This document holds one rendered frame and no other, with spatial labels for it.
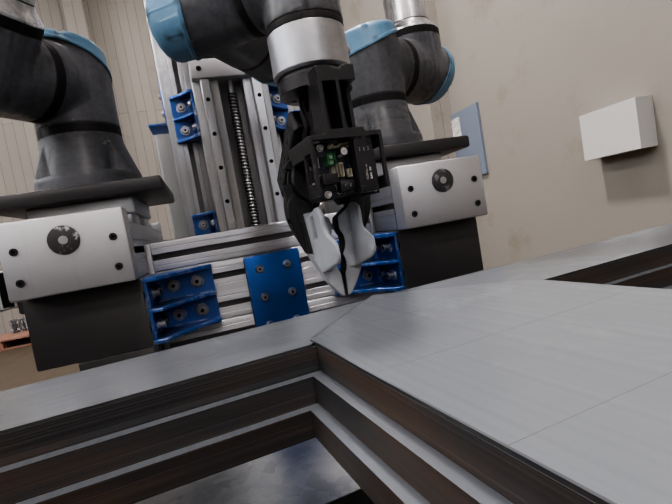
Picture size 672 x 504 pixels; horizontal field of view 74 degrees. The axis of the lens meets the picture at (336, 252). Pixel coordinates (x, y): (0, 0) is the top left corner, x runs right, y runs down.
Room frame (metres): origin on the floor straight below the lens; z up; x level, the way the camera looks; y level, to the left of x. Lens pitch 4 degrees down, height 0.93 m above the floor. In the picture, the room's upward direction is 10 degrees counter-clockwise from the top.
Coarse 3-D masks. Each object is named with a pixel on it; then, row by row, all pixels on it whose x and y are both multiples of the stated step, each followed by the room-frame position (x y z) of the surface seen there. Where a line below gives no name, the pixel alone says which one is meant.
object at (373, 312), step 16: (448, 288) 0.35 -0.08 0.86; (464, 288) 0.34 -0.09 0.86; (480, 288) 0.33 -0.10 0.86; (496, 288) 0.32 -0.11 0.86; (368, 304) 0.35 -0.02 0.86; (384, 304) 0.33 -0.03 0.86; (400, 304) 0.32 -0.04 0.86; (416, 304) 0.31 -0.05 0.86; (432, 304) 0.31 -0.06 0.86; (336, 320) 0.31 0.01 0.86; (352, 320) 0.30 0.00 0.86; (368, 320) 0.29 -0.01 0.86; (320, 336) 0.27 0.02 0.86
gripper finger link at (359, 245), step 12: (348, 204) 0.46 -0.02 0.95; (336, 216) 0.46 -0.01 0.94; (348, 216) 0.46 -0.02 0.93; (360, 216) 0.44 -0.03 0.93; (336, 228) 0.46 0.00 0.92; (348, 228) 0.46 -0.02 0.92; (360, 228) 0.44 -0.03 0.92; (348, 240) 0.46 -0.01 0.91; (360, 240) 0.44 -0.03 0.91; (372, 240) 0.42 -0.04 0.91; (348, 252) 0.46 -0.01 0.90; (360, 252) 0.44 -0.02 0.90; (372, 252) 0.42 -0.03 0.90; (348, 264) 0.46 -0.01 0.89; (360, 264) 0.46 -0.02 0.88; (348, 276) 0.46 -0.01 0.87; (348, 288) 0.45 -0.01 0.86
